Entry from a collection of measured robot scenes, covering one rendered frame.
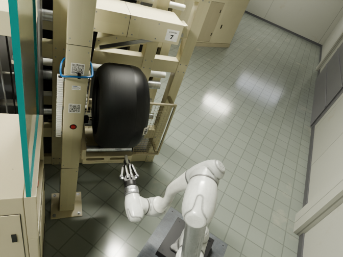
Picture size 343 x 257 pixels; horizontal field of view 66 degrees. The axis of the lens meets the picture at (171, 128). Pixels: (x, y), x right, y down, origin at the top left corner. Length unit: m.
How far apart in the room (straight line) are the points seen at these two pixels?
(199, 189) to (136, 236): 1.63
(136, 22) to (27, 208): 1.23
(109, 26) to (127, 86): 0.40
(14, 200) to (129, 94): 0.83
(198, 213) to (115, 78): 0.98
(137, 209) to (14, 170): 0.66
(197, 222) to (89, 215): 1.74
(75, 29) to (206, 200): 1.07
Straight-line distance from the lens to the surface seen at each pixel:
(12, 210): 1.38
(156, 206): 1.65
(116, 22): 1.81
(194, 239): 1.32
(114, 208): 2.77
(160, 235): 1.97
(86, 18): 1.51
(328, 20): 12.51
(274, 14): 12.60
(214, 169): 1.19
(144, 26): 1.85
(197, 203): 1.08
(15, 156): 1.45
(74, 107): 1.80
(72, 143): 2.02
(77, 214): 2.70
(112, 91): 1.64
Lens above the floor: 2.34
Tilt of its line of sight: 38 degrees down
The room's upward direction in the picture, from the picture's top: 21 degrees clockwise
